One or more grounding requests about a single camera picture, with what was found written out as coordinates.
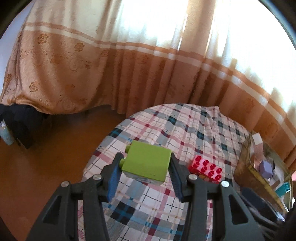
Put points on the purple small box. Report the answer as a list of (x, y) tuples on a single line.
[(266, 169)]

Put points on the red building block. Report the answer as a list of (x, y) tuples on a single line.
[(205, 169)]

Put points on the orange cream patterned curtain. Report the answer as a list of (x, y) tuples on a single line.
[(71, 56)]

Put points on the green building block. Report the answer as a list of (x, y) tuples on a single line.
[(146, 163)]

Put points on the copper rectangular box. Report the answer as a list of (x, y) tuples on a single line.
[(255, 162)]

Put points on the plaid tablecloth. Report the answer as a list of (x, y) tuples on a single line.
[(142, 211)]

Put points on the light blue bottle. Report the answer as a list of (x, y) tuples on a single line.
[(6, 134)]

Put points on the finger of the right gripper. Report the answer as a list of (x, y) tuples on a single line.
[(272, 224)]

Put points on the white red carton box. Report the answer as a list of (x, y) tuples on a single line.
[(258, 149)]

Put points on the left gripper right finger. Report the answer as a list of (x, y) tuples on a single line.
[(211, 206)]

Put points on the dark furniture under curtain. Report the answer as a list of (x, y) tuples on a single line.
[(24, 122)]

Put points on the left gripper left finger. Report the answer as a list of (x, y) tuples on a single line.
[(59, 218)]

